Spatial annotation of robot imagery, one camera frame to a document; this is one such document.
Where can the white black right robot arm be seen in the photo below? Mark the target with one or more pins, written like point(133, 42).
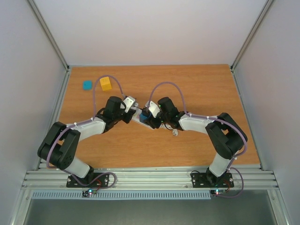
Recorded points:
point(226, 136)

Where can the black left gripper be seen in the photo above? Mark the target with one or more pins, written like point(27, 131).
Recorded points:
point(127, 119)

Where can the grey slotted cable duct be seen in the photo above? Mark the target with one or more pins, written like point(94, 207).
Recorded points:
point(124, 195)

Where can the cyan plug adapter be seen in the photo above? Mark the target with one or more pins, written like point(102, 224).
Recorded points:
point(87, 85)

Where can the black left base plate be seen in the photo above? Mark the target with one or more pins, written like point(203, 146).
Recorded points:
point(93, 180)

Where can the left small circuit board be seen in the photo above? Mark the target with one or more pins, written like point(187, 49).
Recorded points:
point(89, 193)

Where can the aluminium corner post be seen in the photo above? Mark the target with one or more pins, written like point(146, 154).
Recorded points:
point(254, 29)
point(32, 4)

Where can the right aluminium corner post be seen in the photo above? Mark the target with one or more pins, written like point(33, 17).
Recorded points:
point(254, 29)

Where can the small circuit board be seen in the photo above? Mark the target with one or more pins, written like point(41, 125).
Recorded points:
point(217, 192)
point(89, 193)

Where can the white power strip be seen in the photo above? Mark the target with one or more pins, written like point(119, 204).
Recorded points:
point(136, 118)

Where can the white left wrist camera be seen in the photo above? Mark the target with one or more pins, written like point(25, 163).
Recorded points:
point(129, 102)

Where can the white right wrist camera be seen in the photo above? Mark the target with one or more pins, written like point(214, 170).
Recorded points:
point(153, 108)

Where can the right small circuit board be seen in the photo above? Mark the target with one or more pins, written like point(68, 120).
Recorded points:
point(217, 192)

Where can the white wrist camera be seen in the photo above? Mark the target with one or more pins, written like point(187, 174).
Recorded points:
point(153, 108)
point(129, 102)

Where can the yellow cube socket adapter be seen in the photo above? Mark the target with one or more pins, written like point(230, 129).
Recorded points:
point(105, 83)

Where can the left aluminium corner post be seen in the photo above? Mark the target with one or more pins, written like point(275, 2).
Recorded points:
point(32, 4)

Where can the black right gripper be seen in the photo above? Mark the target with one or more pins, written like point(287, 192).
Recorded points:
point(153, 123)

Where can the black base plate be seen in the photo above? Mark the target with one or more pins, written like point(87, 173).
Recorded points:
point(209, 180)
point(93, 180)

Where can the aluminium front rail frame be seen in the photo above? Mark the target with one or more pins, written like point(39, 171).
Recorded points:
point(164, 178)

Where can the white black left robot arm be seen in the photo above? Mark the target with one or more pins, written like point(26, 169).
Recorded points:
point(60, 143)

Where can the dark blue cube adapter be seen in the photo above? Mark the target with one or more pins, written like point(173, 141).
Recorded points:
point(143, 118)

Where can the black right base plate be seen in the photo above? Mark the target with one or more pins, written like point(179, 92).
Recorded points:
point(209, 180)

